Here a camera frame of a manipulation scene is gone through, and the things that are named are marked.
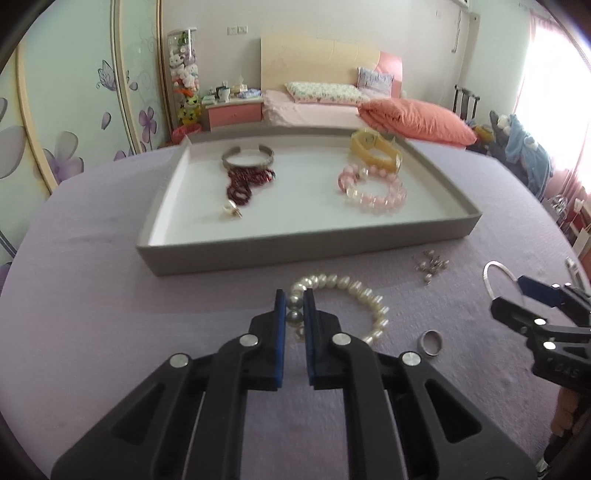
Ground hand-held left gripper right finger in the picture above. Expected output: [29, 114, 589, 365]
[302, 287, 548, 480]

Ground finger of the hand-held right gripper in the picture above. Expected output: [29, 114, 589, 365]
[517, 275, 591, 324]
[489, 296, 591, 354]

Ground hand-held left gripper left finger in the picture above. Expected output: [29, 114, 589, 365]
[51, 288, 287, 480]

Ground thin silver bangle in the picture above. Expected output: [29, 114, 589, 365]
[482, 261, 522, 301]

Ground white pearl bracelet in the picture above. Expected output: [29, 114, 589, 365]
[287, 274, 391, 347]

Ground grey shallow tray box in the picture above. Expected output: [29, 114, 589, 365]
[136, 126, 483, 278]

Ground dark red bead bracelet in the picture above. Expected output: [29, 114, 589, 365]
[225, 166, 278, 206]

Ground pink bead bracelet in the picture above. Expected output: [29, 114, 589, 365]
[337, 165, 409, 215]

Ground silver cuff bracelet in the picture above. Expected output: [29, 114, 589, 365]
[221, 145, 275, 169]

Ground yellow wrist watch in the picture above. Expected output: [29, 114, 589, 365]
[349, 129, 403, 175]

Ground person's right hand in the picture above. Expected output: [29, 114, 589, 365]
[551, 390, 580, 437]

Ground cluster of small silver earrings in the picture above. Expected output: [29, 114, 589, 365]
[416, 249, 451, 283]

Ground blue plush garment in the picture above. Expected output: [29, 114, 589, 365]
[489, 111, 555, 199]

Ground purple quilted cover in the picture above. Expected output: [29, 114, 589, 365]
[0, 134, 591, 480]

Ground dark wooden chair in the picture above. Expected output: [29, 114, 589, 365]
[453, 84, 481, 123]

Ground pink curtain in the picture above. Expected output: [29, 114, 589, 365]
[510, 14, 591, 232]

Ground coral pink pillow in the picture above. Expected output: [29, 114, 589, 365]
[358, 97, 478, 147]

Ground pink bed sheet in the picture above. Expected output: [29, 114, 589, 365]
[262, 89, 370, 130]

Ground pink nightstand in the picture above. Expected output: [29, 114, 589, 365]
[203, 90, 265, 134]

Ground floral white pillow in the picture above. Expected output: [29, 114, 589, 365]
[284, 82, 370, 104]

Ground small lavender pillow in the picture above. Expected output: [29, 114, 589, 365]
[356, 67, 394, 95]

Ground white air conditioner pipe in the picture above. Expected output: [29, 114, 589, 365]
[453, 7, 478, 52]

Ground clear tube of plush toys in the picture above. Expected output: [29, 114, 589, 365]
[166, 28, 204, 132]

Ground beige and pink headboard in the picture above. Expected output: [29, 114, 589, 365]
[261, 31, 403, 100]

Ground floral glass sliding wardrobe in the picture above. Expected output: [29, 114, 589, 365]
[0, 0, 185, 296]

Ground silver band ring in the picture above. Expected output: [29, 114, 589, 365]
[417, 329, 446, 357]

